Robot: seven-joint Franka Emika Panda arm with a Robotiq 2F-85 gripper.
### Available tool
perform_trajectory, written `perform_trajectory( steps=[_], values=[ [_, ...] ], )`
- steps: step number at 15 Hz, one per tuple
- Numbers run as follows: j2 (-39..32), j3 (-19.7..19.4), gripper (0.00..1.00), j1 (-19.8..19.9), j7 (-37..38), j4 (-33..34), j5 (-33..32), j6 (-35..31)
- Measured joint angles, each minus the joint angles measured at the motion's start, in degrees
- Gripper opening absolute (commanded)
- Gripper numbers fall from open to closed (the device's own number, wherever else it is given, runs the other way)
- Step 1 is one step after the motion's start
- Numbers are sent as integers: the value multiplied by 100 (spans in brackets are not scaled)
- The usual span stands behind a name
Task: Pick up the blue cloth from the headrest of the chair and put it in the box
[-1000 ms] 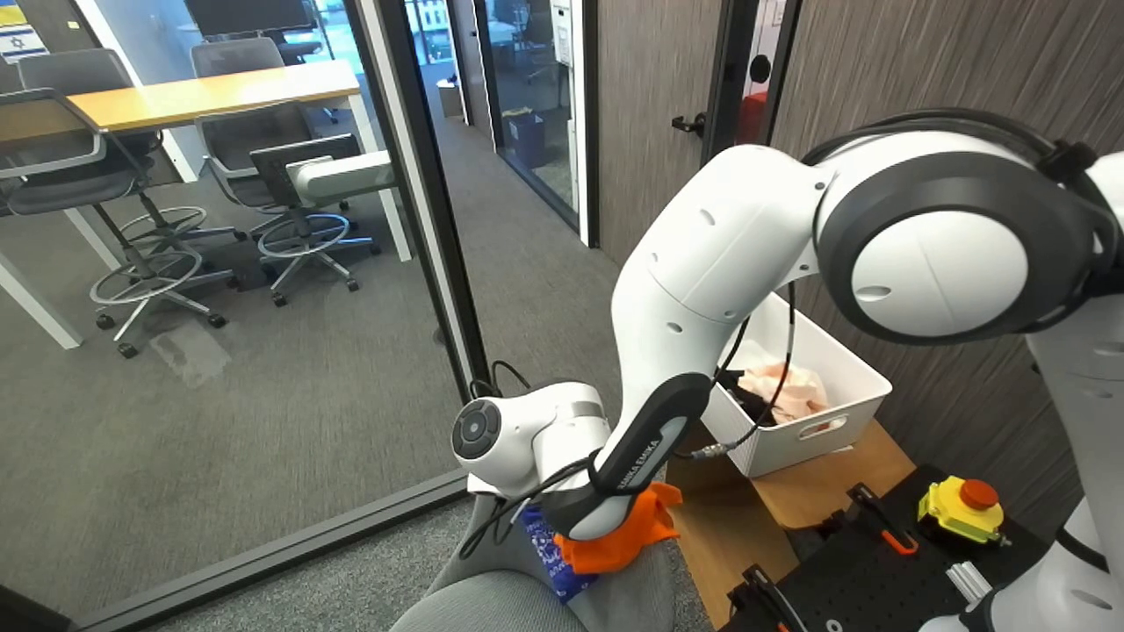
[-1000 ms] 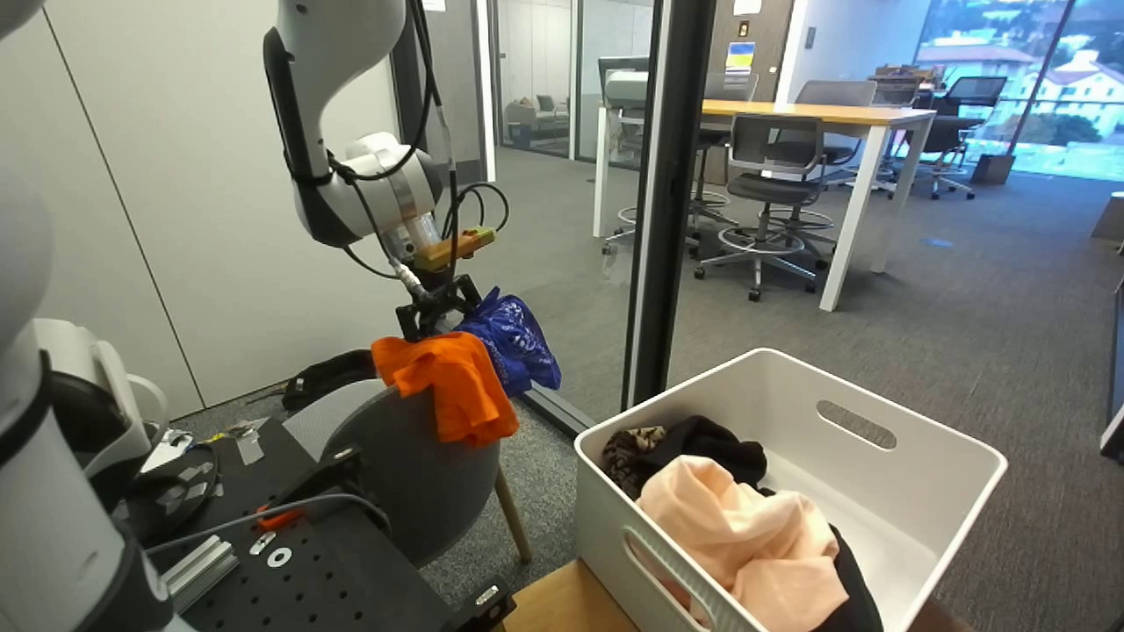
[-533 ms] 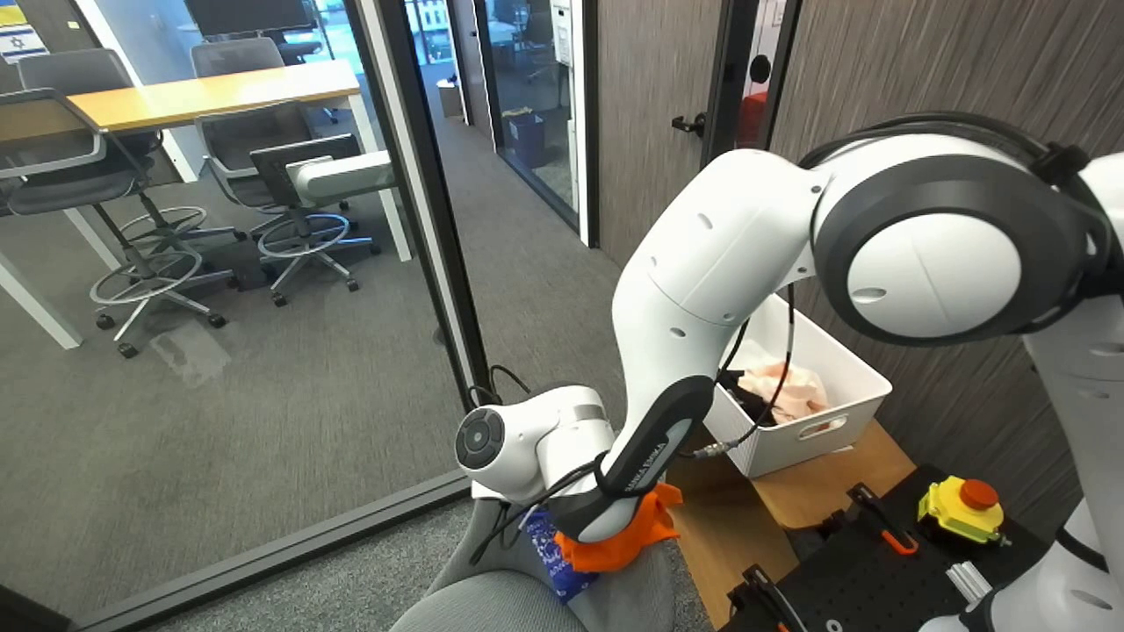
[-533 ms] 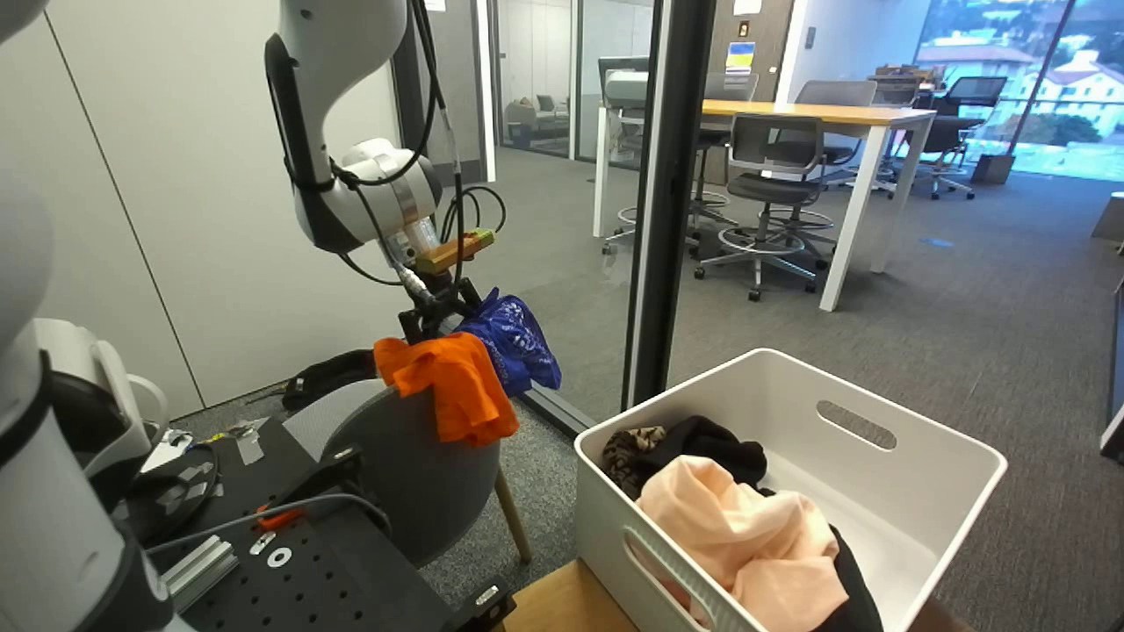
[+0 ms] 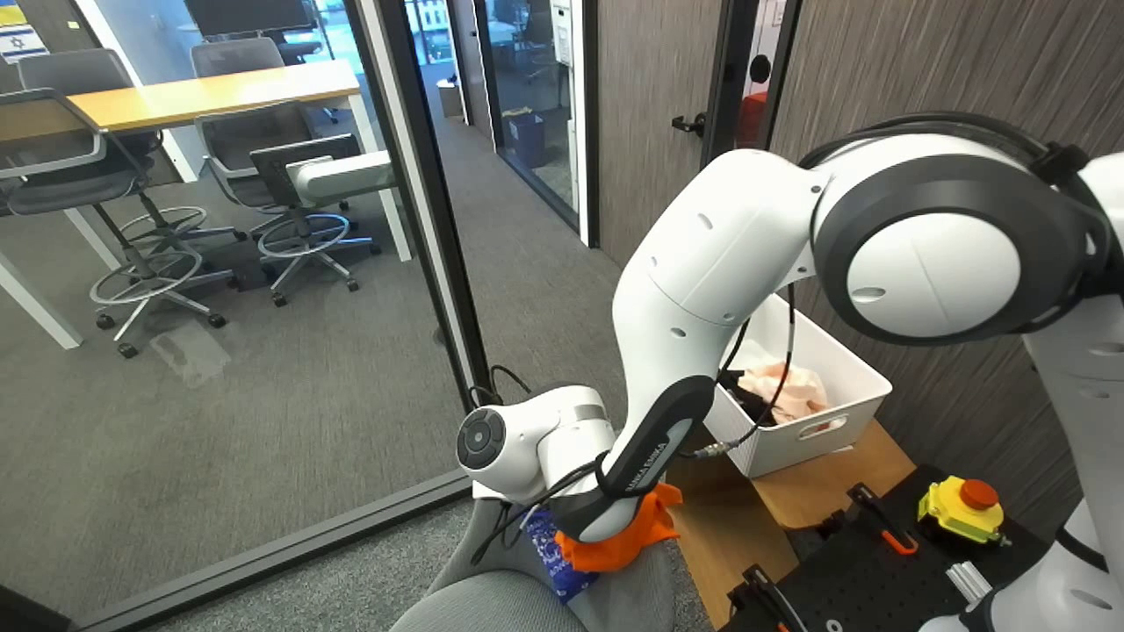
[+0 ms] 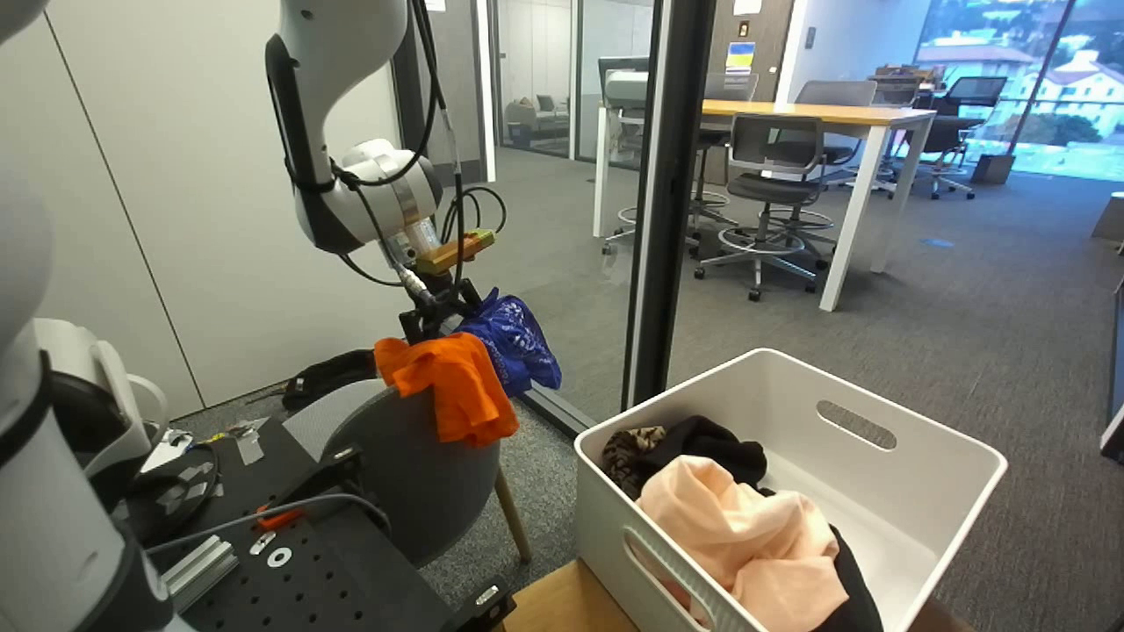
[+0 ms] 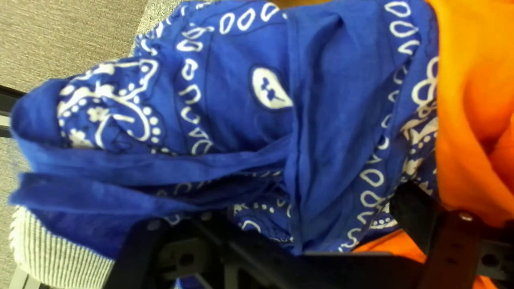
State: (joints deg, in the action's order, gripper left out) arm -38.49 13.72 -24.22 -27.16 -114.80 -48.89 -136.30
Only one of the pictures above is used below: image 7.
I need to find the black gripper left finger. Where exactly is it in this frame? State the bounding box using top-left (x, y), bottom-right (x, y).
top-left (103, 214), bottom-right (302, 289)

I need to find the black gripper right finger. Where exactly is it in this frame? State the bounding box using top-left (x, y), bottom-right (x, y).
top-left (392, 184), bottom-right (514, 289)

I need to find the orange cloth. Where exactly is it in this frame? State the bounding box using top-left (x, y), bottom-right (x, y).
top-left (278, 0), bottom-right (514, 289)

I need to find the blue paisley bandana cloth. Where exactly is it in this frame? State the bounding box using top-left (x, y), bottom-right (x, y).
top-left (6, 0), bottom-right (446, 264)

